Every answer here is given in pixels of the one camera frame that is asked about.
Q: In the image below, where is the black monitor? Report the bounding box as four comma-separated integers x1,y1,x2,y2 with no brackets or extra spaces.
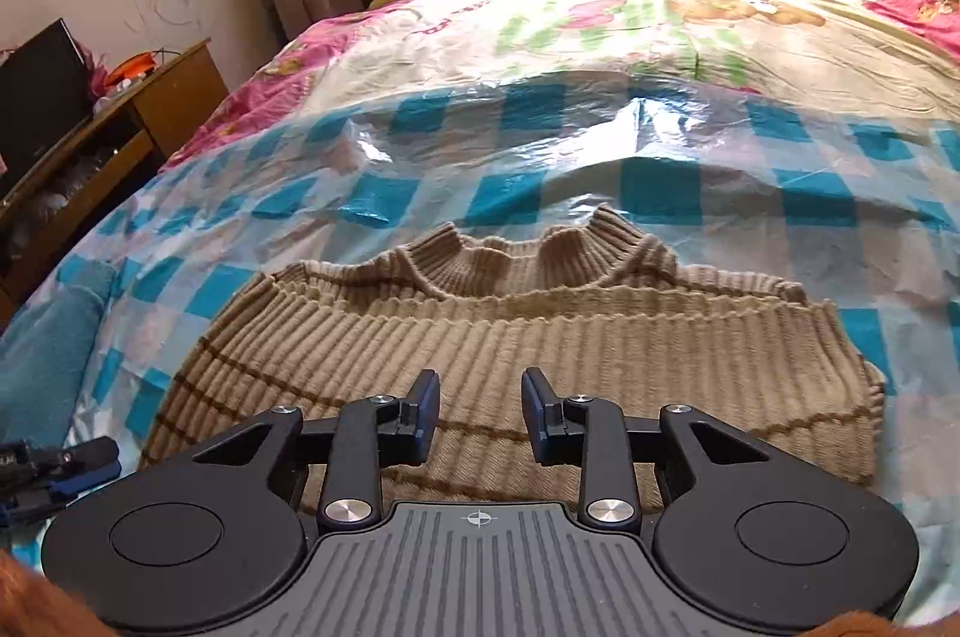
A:
0,17,95,199

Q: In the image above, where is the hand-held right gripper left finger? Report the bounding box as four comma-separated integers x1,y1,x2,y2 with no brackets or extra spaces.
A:
161,369,443,531

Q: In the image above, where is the orange object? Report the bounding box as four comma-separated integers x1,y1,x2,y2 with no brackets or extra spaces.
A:
105,50,158,86

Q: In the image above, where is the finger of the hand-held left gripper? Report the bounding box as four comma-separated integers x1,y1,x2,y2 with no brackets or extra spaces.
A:
30,436,121,469
0,463,122,525

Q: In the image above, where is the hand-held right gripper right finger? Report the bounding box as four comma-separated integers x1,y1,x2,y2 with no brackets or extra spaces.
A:
520,367,807,529

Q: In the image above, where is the clear plastic bag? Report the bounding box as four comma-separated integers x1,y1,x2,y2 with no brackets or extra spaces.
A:
352,82,758,173

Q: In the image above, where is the brown striped ribbed sweater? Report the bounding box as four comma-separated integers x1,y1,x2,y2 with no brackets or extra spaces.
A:
139,205,886,518

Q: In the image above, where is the teal towel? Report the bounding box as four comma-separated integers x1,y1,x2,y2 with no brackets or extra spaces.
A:
0,262,121,450

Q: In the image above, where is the wooden cabinet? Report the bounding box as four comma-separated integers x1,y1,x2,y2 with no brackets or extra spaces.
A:
0,37,230,323

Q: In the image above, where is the blue checkered plastic sheet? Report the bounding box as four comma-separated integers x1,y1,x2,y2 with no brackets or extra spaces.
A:
0,74,960,608

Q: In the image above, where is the pink floral bedsheet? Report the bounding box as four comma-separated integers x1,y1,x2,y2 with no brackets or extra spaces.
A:
161,0,960,158

